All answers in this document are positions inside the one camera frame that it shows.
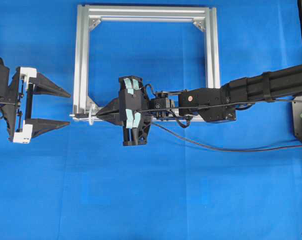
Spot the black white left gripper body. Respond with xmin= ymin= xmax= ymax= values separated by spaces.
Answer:
xmin=6 ymin=67 xmax=37 ymax=144

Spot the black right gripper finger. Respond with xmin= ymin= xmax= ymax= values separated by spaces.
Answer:
xmin=97 ymin=98 xmax=119 ymax=116
xmin=97 ymin=114 xmax=123 ymax=126

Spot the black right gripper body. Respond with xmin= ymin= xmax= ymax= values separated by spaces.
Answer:
xmin=118 ymin=75 xmax=151 ymax=146

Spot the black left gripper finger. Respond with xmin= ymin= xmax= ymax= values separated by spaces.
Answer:
xmin=25 ymin=118 xmax=70 ymax=139
xmin=29 ymin=72 xmax=71 ymax=98

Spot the black usb cable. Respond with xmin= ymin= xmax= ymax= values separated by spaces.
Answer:
xmin=74 ymin=112 xmax=302 ymax=153

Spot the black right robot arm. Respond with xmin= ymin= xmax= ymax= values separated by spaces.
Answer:
xmin=95 ymin=64 xmax=302 ymax=146

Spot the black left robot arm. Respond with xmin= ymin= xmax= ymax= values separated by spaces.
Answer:
xmin=0 ymin=58 xmax=71 ymax=144

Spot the white zip tie loop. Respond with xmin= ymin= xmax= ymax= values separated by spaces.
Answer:
xmin=69 ymin=104 xmax=99 ymax=126

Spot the blue table cloth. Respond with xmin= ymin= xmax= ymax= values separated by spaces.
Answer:
xmin=0 ymin=0 xmax=302 ymax=240

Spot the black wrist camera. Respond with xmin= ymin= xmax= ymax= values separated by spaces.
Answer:
xmin=149 ymin=91 xmax=175 ymax=120

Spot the silver aluminium extrusion frame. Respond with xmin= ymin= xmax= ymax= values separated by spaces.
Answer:
xmin=71 ymin=4 xmax=221 ymax=114

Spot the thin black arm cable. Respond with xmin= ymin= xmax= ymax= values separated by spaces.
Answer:
xmin=130 ymin=97 xmax=302 ymax=113

